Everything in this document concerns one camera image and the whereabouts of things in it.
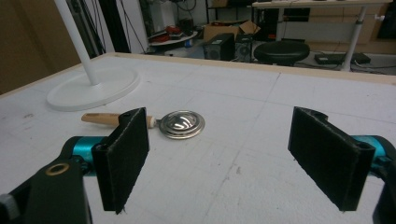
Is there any black round stool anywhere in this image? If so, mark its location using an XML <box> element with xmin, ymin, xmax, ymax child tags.
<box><xmin>253</xmin><ymin>40</ymin><xmax>311</xmax><ymax>67</ymax></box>

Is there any white height-adjustable desk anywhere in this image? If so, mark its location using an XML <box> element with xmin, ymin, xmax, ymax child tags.
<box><xmin>251</xmin><ymin>0</ymin><xmax>394</xmax><ymax>73</ymax></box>

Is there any flat black device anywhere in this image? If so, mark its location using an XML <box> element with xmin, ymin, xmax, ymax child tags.
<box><xmin>314</xmin><ymin>52</ymin><xmax>372</xmax><ymax>65</ymax></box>

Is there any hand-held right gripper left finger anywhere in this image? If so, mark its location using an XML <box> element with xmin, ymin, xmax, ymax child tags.
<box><xmin>92</xmin><ymin>106</ymin><xmax>150</xmax><ymax>216</ymax></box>

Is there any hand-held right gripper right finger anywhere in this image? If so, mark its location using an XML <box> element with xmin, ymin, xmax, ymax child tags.
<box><xmin>288</xmin><ymin>106</ymin><xmax>376</xmax><ymax>213</ymax></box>

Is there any round white table with clutter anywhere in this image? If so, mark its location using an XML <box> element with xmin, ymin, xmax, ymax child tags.
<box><xmin>148</xmin><ymin>25</ymin><xmax>199</xmax><ymax>48</ymax></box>

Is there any white lamp stand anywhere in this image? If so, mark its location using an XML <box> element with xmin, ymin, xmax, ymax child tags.
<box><xmin>46</xmin><ymin>0</ymin><xmax>141</xmax><ymax>112</ymax></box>

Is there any brown cardboard box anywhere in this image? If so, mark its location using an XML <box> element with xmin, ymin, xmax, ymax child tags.
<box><xmin>203</xmin><ymin>20</ymin><xmax>262</xmax><ymax>42</ymax></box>

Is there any metal strainer with wooden handle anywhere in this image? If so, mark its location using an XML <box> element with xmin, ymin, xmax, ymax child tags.
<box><xmin>80</xmin><ymin>109</ymin><xmax>206</xmax><ymax>140</ymax></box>

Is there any small black computer case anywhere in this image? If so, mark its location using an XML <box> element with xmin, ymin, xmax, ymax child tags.
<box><xmin>234</xmin><ymin>34</ymin><xmax>256</xmax><ymax>63</ymax></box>

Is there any black computer tower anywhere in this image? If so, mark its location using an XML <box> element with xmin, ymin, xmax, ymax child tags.
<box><xmin>203</xmin><ymin>33</ymin><xmax>236</xmax><ymax>62</ymax></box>

